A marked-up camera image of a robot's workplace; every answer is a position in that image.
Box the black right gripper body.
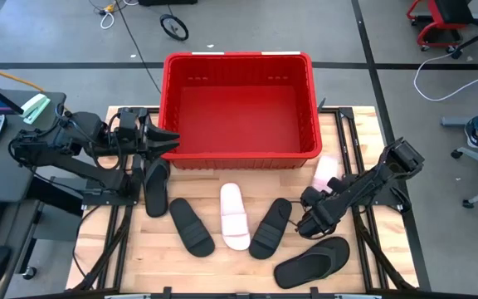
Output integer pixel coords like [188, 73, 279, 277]
[296, 185, 342, 238]

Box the red plastic bin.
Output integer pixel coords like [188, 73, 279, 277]
[158, 51, 324, 170]

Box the pale pink slide sandal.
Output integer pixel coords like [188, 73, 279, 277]
[219, 182, 251, 252]
[311, 155, 340, 194]

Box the orange cable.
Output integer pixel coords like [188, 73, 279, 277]
[0, 61, 46, 93]

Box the black flip-flop sandal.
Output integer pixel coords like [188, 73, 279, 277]
[273, 236, 351, 290]

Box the black slide sandal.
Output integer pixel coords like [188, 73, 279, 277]
[168, 197, 217, 258]
[143, 157, 172, 218]
[248, 197, 294, 261]

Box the mint green stapler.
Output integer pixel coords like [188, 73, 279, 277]
[20, 93, 52, 125]

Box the short white cable loop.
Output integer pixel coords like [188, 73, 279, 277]
[99, 10, 116, 31]

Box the black ring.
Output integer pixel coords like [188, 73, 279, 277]
[159, 13, 190, 42]

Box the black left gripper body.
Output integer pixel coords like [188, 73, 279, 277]
[114, 106, 158, 158]

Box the long black floor cable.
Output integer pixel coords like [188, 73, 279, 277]
[115, 0, 162, 95]

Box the long white floor cable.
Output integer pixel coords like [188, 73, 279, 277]
[412, 52, 478, 103]

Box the person's shoe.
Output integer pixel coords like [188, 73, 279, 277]
[464, 117, 478, 149]

